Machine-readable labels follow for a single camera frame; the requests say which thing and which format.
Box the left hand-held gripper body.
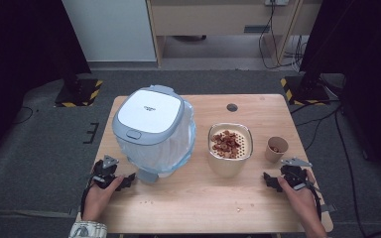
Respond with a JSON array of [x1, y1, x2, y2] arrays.
[[90, 154, 120, 190]]

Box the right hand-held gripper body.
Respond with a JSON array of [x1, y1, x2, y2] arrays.
[[279, 158, 314, 191]]

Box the brown paper cup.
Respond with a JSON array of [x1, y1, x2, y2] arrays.
[[265, 136, 290, 164]]

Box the bowl of food scraps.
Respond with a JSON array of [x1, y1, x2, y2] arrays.
[[207, 122, 254, 179]]

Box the clear plastic bin liner bag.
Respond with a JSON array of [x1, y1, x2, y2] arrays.
[[116, 98, 197, 175]]

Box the white blue pedal trash bin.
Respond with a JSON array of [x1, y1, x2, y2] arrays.
[[111, 84, 197, 183]]

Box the person's left hand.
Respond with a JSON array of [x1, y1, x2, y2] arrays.
[[82, 176, 125, 222]]

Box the person's right hand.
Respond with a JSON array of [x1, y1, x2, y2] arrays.
[[277, 170, 321, 227]]

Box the pile of brown dried slices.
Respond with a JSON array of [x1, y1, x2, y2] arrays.
[[210, 129, 242, 160]]

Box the black yellow striped stand base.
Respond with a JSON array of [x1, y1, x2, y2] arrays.
[[54, 78, 104, 108], [280, 75, 331, 106]]

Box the black curtain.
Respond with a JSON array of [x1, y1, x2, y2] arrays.
[[0, 0, 92, 167], [299, 0, 381, 186]]

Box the white cabinet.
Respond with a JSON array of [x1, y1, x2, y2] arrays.
[[62, 0, 157, 62]]

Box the light wooden desk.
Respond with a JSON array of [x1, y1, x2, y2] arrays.
[[145, 0, 323, 67]]

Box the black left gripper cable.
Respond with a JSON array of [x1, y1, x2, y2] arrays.
[[79, 182, 95, 220]]

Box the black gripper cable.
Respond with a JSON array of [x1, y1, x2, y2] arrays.
[[79, 182, 95, 220], [306, 182, 323, 222]]

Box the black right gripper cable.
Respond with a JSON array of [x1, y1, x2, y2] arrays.
[[306, 182, 323, 222]]

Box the long black floor cable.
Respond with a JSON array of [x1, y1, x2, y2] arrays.
[[334, 107, 381, 238]]

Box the thin black floor cable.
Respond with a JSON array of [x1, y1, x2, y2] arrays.
[[291, 98, 340, 152]]

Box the black hanging cables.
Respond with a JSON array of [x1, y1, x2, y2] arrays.
[[257, 0, 309, 71]]

